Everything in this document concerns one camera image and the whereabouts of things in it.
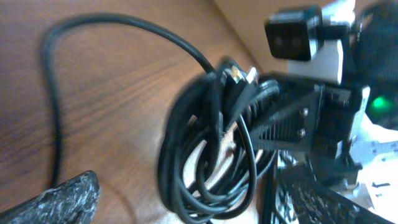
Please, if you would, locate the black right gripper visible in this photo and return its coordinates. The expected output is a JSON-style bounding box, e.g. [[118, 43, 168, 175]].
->
[[249, 73, 371, 187]]

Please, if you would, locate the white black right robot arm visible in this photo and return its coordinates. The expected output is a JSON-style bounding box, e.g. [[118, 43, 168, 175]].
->
[[249, 1, 397, 184]]

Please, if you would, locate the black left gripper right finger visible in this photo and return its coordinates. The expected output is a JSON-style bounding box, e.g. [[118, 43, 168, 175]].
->
[[276, 167, 390, 224]]

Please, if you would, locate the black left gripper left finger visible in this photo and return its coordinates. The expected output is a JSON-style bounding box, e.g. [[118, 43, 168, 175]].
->
[[1, 170, 100, 223]]

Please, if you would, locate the black USB cable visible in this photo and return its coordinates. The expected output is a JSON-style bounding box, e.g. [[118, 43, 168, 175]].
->
[[42, 12, 282, 224]]

